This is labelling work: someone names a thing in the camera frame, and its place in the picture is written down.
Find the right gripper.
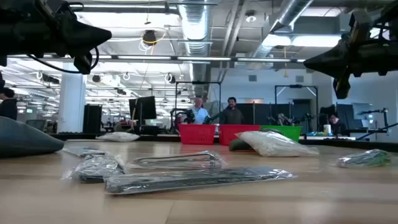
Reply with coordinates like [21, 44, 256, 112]
[303, 11, 398, 78]

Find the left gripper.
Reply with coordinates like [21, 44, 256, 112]
[27, 0, 113, 60]

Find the clear bag of cotton balls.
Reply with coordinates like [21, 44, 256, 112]
[95, 131, 141, 143]
[235, 130, 320, 157]

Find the metal tool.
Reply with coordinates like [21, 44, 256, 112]
[126, 150, 228, 170]

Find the black comb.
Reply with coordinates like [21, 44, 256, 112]
[61, 154, 127, 184]
[103, 166, 295, 196]

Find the grey computer monitor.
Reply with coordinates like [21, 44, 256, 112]
[351, 102, 374, 121]

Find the black ceiling device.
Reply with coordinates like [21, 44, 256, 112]
[142, 29, 158, 47]

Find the person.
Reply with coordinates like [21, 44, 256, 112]
[326, 113, 346, 136]
[211, 96, 246, 125]
[185, 96, 211, 125]
[0, 87, 19, 121]

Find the white pillar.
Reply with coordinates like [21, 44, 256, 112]
[57, 62, 87, 134]

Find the black cabinet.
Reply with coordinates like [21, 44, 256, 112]
[82, 103, 103, 134]

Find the green plastic basket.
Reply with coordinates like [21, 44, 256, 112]
[260, 124, 303, 142]

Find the black computer monitor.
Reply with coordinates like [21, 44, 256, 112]
[128, 95, 157, 121]

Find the bag of green parts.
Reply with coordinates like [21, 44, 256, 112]
[335, 148, 392, 169]

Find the small flat clear bag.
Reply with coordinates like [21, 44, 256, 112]
[61, 146, 109, 158]

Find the long ceiling light bar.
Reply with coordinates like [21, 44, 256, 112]
[7, 53, 307, 64]

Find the dark grey rounded object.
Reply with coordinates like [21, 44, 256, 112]
[0, 116, 65, 159]

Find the red plastic basket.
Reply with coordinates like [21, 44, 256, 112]
[218, 124, 261, 146]
[178, 123, 217, 146]

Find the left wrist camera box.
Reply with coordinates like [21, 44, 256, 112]
[73, 52, 93, 75]

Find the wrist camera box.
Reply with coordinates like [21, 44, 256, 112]
[333, 73, 352, 100]
[73, 52, 93, 75]

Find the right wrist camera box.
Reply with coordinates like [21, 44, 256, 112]
[333, 73, 352, 100]

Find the black frame stand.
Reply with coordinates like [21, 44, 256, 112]
[274, 84, 319, 131]
[175, 81, 222, 125]

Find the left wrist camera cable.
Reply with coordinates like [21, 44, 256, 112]
[27, 45, 100, 75]

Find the silver slanted air duct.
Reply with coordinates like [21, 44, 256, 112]
[248, 0, 315, 60]

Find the silver spiral air duct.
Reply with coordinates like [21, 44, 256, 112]
[177, 0, 213, 94]

